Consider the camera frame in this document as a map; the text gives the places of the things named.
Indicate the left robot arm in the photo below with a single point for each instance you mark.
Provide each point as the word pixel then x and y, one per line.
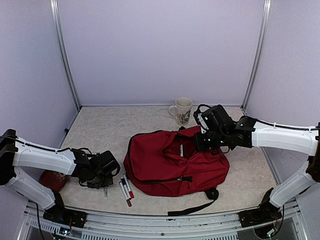
pixel 93 170

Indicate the dark blue cap marker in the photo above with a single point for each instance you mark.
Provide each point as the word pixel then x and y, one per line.
pixel 124 184

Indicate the left aluminium frame post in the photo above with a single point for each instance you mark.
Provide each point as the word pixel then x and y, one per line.
pixel 63 53

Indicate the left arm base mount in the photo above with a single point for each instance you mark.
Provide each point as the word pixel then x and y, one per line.
pixel 69 217

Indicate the red backpack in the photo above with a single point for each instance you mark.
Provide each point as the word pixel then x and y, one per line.
pixel 154 166

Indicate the front aluminium rail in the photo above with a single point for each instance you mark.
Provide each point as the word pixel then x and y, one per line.
pixel 101 225

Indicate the clear silver pen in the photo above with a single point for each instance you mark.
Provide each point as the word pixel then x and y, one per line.
pixel 105 190

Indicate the red cap marker short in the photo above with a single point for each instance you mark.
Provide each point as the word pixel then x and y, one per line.
pixel 125 194

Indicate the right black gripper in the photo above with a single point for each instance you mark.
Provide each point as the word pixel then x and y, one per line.
pixel 201 145

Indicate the white patterned ceramic mug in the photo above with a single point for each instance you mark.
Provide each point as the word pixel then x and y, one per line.
pixel 181 110

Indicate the right aluminium frame post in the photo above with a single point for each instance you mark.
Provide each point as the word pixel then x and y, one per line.
pixel 258 54

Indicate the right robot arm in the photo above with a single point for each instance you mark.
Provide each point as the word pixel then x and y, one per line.
pixel 218 129

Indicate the red cap marker long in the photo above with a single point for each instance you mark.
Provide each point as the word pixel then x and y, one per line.
pixel 128 186

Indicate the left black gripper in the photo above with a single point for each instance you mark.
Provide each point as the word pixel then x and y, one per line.
pixel 109 181

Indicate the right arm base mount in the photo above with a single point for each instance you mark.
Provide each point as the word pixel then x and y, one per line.
pixel 257 216

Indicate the red floral lacquer dish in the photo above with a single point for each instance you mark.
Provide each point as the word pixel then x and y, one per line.
pixel 53 180

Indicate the aluminium frame post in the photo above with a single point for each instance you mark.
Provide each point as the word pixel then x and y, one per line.
pixel 258 54
pixel 63 53

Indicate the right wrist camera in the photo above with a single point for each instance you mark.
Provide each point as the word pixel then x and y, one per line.
pixel 200 121

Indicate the blue cap white marker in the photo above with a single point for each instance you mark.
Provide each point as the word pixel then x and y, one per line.
pixel 181 150

